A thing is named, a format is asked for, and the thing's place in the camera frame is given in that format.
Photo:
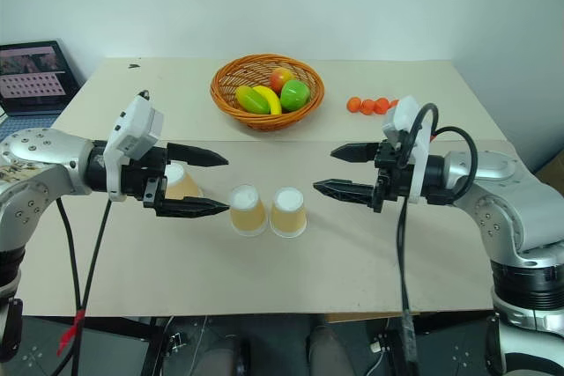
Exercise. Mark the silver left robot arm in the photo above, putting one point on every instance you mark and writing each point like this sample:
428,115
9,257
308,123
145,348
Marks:
42,160

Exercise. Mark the black table frame leg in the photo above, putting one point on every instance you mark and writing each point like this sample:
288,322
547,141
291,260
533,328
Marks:
154,349

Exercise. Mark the tan paper cup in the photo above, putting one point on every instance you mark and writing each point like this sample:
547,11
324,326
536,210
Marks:
183,184
248,213
288,215

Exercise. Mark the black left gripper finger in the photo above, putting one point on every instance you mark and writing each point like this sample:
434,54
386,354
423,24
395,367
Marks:
196,156
189,208

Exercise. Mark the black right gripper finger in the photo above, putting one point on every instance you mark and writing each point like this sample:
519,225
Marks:
357,152
348,190

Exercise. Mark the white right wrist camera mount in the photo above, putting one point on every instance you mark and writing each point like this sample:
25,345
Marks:
407,114

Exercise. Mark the yellow toy banana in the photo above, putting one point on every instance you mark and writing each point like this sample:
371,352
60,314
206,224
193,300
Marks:
271,98

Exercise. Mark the green toy apple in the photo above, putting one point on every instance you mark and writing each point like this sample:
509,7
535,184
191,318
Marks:
295,95

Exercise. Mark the small orange cap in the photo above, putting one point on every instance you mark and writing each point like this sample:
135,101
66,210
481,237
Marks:
367,107
353,104

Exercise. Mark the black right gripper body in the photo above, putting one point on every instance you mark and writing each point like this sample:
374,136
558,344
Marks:
392,175

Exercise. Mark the red tape strip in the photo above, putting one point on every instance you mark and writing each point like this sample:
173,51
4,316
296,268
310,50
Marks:
72,332

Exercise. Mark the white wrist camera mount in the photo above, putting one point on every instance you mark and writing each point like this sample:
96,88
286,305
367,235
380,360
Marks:
407,114
134,123

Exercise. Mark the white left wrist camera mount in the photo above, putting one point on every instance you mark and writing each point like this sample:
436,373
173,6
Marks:
134,123

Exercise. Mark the orange wicker basket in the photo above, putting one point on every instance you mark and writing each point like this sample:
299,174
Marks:
229,103

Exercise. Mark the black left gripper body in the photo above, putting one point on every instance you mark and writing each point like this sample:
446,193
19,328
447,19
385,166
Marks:
136,178

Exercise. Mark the laptop screen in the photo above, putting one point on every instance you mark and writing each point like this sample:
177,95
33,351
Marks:
33,72

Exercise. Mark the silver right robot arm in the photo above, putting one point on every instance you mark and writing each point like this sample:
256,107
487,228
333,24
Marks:
498,182

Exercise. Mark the green yellow toy mango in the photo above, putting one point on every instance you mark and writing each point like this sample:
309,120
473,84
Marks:
251,100

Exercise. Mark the orange cherry tomatoes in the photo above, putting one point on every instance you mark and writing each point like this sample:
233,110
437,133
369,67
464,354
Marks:
381,106

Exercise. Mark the red yellow toy apple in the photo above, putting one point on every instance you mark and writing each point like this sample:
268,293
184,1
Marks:
282,78

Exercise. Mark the small white plug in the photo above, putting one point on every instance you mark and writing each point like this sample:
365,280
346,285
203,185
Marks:
376,346

